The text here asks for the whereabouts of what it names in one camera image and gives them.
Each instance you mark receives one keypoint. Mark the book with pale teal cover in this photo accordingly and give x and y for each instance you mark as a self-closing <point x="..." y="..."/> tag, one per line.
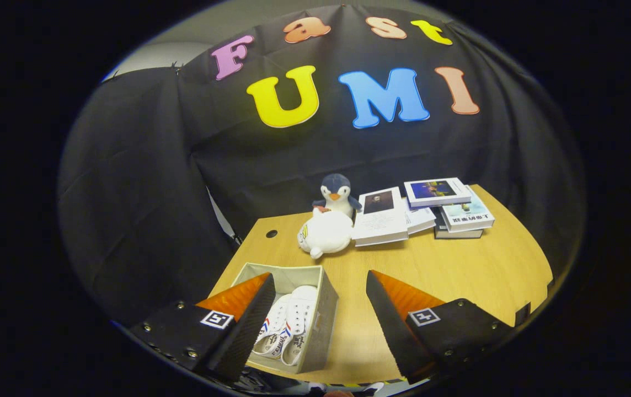
<point x="467" y="215"/>

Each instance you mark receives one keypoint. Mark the dark grey book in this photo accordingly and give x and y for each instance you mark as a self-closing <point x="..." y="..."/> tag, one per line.
<point x="456" y="234"/>

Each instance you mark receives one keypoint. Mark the penguin plush toy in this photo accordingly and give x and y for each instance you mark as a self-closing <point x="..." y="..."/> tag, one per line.
<point x="336" y="193"/>

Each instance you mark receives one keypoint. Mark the white plush toy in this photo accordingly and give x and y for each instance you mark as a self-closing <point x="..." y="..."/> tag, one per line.
<point x="326" y="231"/>

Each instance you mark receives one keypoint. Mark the white book with dark photo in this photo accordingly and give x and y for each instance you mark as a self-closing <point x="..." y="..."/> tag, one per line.
<point x="379" y="220"/>

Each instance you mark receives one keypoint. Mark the plain white book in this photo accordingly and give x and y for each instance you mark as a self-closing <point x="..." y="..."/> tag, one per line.
<point x="420" y="218"/>

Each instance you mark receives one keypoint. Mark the white canvas shoe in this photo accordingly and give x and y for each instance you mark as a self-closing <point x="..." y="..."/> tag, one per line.
<point x="274" y="325"/>
<point x="301" y="314"/>

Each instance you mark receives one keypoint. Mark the book with blue picture cover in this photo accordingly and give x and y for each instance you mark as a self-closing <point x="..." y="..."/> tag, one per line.
<point x="437" y="190"/>

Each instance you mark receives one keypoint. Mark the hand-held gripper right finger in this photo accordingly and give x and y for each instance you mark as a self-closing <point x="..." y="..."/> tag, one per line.
<point x="395" y="336"/>

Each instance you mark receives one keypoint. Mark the black table edge bracket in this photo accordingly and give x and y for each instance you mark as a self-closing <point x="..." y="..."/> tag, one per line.
<point x="522" y="314"/>

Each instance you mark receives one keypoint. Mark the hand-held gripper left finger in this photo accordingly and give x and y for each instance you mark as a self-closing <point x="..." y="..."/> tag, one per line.
<point x="249" y="336"/>

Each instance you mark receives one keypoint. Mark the black backdrop cloth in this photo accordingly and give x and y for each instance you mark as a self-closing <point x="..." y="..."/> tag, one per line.
<point x="144" y="182"/>

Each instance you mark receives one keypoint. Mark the beige grey fabric storage box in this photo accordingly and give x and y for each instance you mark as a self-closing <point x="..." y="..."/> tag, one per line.
<point x="325" y="325"/>

